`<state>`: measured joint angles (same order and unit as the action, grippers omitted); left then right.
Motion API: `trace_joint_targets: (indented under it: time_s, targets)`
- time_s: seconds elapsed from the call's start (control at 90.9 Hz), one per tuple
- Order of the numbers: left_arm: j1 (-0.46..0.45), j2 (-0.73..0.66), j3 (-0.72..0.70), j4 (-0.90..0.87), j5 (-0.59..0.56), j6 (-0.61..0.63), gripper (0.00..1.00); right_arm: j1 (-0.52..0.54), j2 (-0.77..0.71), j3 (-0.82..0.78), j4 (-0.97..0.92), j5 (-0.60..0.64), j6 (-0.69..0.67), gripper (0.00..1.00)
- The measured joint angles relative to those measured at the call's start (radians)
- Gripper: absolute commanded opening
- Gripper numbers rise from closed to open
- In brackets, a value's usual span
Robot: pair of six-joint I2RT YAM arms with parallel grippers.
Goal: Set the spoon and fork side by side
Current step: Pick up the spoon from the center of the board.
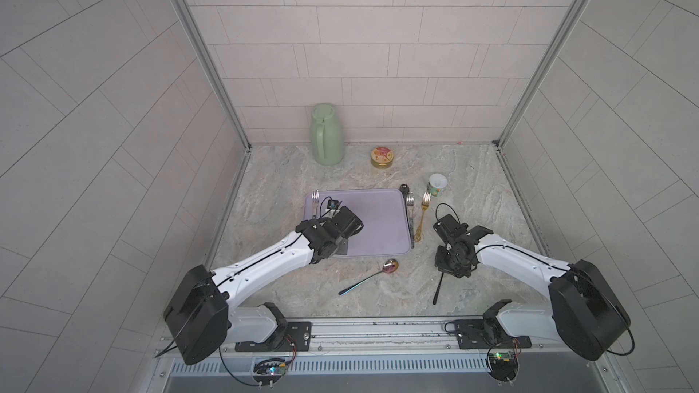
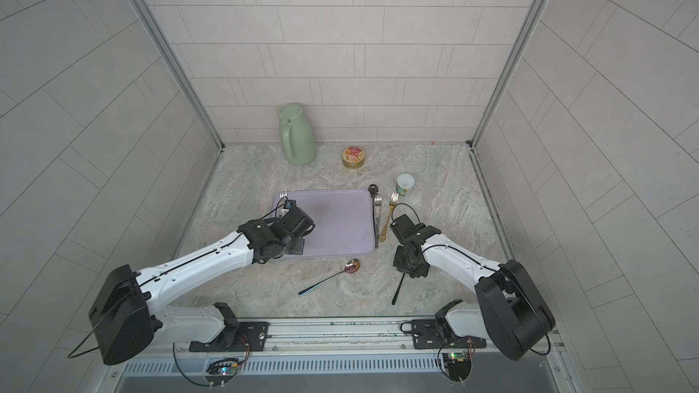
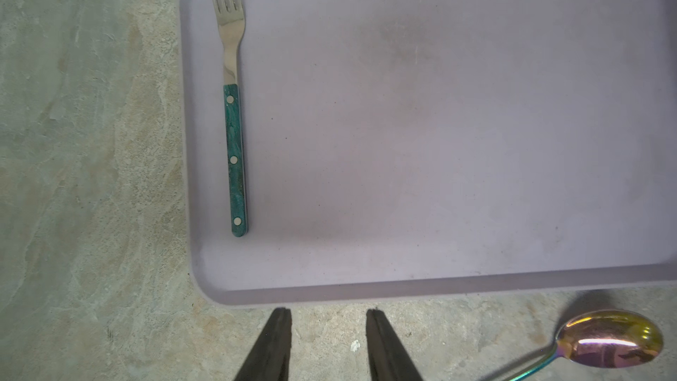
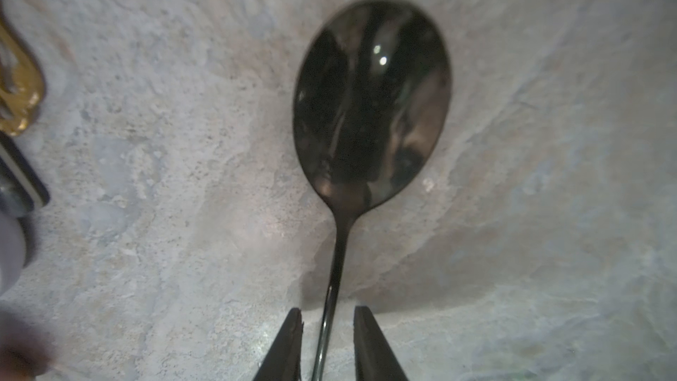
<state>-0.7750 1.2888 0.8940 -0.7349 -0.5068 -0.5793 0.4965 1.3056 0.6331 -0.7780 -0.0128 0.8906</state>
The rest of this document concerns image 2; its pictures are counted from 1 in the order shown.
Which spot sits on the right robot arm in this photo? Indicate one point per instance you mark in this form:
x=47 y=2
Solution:
x=511 y=311

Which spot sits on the right controller board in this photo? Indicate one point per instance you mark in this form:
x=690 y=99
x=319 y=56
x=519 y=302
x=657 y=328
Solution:
x=456 y=367

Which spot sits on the right corner aluminium post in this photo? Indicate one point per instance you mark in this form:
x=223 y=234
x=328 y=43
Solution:
x=526 y=31

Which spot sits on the corner aluminium post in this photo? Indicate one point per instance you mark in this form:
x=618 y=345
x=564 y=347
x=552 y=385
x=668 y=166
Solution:
x=149 y=22
x=526 y=31

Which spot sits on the black spoon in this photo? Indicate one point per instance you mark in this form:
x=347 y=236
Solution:
x=373 y=190
x=396 y=294

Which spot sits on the controller board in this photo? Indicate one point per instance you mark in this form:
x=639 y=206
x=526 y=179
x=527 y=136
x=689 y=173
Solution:
x=456 y=367
x=221 y=372

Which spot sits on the left corner aluminium post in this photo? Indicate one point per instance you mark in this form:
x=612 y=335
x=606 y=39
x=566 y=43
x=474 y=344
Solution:
x=149 y=22

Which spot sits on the ornate gold fork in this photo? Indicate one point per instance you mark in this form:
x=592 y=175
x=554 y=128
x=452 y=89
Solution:
x=394 y=201

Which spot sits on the lilac plastic tray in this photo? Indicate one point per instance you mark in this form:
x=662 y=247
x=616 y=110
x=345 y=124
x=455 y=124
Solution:
x=344 y=223

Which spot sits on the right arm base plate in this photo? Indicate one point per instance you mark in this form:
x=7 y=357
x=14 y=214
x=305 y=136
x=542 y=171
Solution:
x=431 y=334

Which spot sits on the round floral tin can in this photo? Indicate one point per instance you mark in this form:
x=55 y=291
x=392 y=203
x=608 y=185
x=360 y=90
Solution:
x=353 y=157

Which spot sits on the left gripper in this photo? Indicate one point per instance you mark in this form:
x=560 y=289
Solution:
x=298 y=217

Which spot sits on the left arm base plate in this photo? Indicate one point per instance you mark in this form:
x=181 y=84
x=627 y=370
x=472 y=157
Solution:
x=247 y=337

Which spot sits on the small white printed cup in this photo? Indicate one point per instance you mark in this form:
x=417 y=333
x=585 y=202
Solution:
x=405 y=183

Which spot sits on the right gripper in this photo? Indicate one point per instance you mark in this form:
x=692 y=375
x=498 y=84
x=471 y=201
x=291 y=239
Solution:
x=400 y=255

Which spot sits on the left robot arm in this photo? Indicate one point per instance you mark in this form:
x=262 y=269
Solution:
x=134 y=310

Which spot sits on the left controller board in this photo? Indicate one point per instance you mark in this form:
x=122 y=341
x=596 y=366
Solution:
x=221 y=372

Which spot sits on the aluminium mounting rail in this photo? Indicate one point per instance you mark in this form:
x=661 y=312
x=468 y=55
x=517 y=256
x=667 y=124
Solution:
x=324 y=333

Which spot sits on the green thermos jug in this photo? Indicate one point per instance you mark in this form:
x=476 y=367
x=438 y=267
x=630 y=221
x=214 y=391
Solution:
x=296 y=136

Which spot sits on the iridescent rainbow spoon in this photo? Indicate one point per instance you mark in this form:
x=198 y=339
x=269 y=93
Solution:
x=350 y=267

